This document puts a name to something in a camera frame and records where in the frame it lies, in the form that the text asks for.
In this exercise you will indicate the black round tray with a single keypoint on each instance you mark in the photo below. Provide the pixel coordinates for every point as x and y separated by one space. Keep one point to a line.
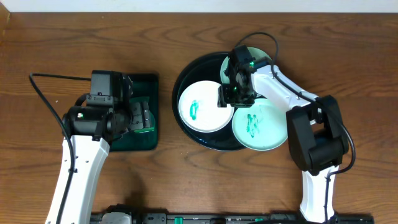
206 67

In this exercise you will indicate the mint green plate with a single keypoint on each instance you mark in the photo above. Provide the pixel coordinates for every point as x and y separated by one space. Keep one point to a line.
255 52
261 127

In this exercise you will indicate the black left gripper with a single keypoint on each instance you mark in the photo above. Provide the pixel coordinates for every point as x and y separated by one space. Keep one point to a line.
138 114

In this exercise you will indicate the black rectangular water tray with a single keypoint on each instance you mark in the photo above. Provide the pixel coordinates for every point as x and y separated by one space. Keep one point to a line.
143 84

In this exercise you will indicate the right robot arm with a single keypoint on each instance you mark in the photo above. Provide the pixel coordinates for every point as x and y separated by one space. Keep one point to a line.
316 136

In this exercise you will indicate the green scrubbing sponge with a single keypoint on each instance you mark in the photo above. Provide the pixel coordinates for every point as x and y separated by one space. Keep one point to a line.
142 119

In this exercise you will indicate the white plate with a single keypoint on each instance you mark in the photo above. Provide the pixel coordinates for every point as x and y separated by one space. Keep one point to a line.
198 107

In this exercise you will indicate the mint green plate front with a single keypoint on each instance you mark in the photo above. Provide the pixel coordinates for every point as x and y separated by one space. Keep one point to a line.
261 127

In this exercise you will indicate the mint green plate rear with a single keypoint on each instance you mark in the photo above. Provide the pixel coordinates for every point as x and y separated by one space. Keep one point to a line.
255 52

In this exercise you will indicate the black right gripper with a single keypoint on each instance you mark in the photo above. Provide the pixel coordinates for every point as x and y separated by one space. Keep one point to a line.
227 98

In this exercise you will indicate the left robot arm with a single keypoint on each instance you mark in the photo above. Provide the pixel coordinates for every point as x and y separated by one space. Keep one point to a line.
119 114

